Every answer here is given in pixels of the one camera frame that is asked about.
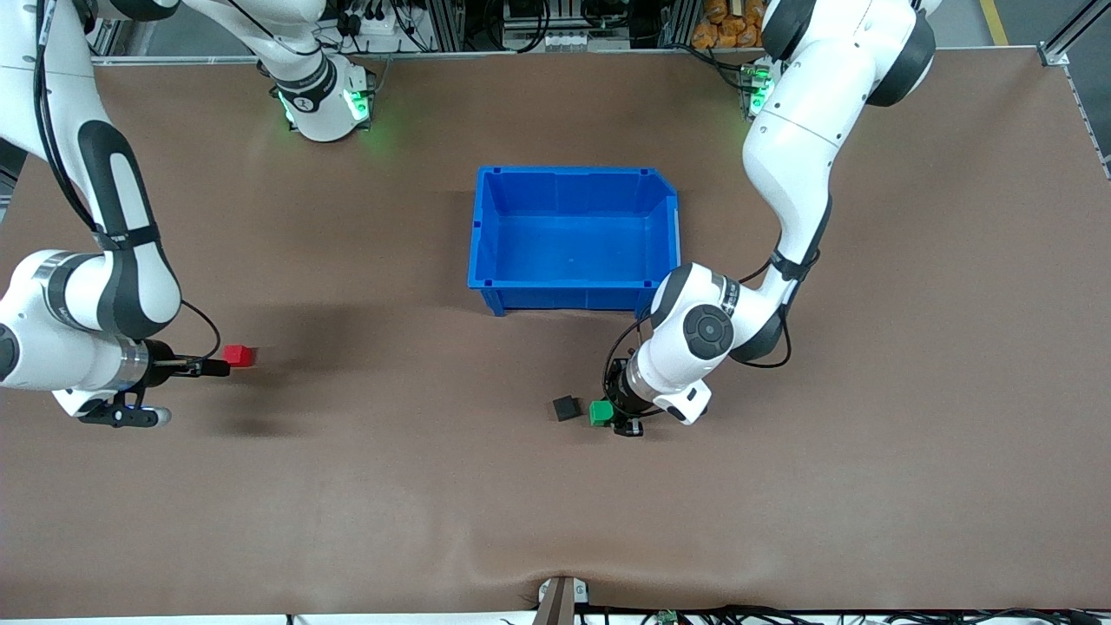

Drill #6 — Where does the white power strip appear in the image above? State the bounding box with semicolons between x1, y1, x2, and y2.
337;7;409;40

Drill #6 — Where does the metal table clamp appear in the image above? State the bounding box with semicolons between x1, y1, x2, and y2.
536;576;590;625

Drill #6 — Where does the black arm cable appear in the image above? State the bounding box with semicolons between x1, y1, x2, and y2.
602;250;796;391
33;0;223;370

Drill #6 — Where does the aluminium frame profile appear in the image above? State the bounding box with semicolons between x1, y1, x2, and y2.
1039;0;1111;67

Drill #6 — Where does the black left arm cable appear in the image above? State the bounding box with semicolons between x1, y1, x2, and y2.
602;250;796;391

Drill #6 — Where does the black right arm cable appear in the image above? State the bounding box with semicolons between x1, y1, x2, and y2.
33;0;223;370

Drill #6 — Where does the orange bag pile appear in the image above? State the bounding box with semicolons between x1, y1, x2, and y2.
692;0;782;50

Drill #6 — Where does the blue plastic storage bin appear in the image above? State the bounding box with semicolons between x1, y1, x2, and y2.
467;166;685;319

